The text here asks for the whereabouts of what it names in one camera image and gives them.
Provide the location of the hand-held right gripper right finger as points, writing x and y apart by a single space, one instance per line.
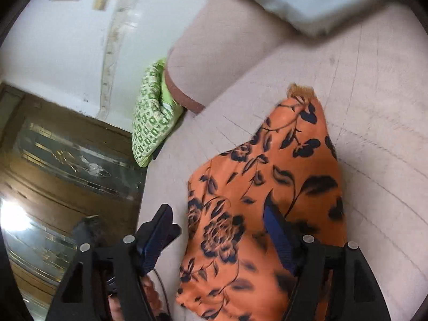
281 237

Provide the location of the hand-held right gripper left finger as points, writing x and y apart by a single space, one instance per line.
153 247

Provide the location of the orange floral cloth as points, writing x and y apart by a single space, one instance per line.
240 180

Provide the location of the wooden door with glass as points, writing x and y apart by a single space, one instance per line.
67 187

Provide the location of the green patterned pillow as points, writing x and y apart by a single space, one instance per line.
150 123

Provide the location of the pale pink sofa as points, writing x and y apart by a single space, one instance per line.
374 123

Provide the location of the pale pink bolster cushion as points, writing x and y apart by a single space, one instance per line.
217 57

